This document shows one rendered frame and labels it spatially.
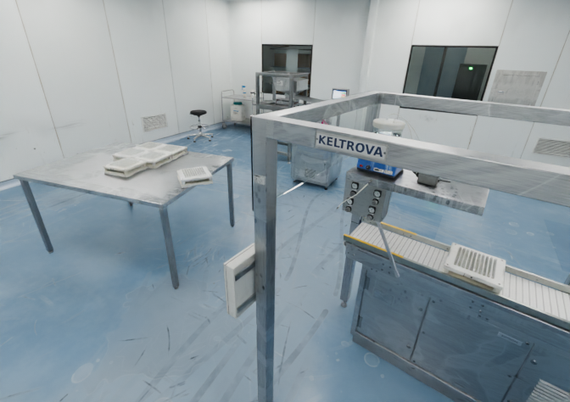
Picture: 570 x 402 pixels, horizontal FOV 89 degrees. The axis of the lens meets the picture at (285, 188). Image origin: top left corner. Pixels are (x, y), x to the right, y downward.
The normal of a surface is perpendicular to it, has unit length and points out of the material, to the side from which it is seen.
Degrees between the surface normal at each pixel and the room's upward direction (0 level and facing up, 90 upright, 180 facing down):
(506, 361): 90
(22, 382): 0
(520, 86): 90
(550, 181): 90
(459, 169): 90
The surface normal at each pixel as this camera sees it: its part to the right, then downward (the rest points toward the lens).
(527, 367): -0.59, 0.32
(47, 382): 0.03, -0.91
